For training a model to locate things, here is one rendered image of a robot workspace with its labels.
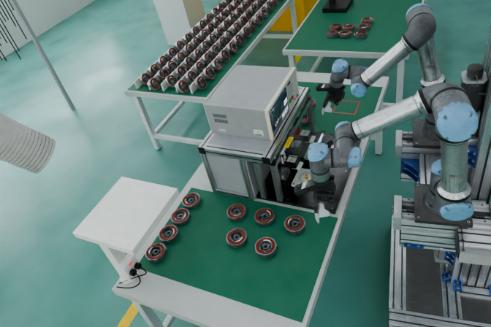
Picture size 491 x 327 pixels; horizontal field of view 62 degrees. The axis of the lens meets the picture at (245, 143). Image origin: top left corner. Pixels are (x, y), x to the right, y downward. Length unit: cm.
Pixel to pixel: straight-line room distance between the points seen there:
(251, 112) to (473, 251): 119
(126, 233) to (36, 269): 203
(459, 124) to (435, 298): 144
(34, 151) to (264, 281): 119
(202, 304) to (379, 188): 188
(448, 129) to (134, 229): 130
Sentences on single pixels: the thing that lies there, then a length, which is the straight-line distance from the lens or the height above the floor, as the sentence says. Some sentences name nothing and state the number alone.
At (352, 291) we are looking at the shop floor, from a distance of 291.
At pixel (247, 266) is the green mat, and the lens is 217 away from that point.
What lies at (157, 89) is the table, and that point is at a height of 77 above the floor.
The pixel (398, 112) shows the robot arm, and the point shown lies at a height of 157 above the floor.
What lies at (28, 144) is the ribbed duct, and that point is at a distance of 182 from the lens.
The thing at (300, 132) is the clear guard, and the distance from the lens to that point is 234.
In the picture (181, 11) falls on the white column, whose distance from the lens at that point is 610.
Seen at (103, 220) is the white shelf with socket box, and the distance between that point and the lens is 202.
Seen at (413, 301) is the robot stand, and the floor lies 21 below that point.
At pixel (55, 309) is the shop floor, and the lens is 352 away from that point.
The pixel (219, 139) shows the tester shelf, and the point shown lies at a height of 111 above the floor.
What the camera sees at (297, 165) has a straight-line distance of 239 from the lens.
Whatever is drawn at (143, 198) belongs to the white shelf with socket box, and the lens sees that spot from 201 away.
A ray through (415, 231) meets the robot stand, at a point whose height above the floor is 91.
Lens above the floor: 251
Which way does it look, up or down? 38 degrees down
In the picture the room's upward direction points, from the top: 14 degrees counter-clockwise
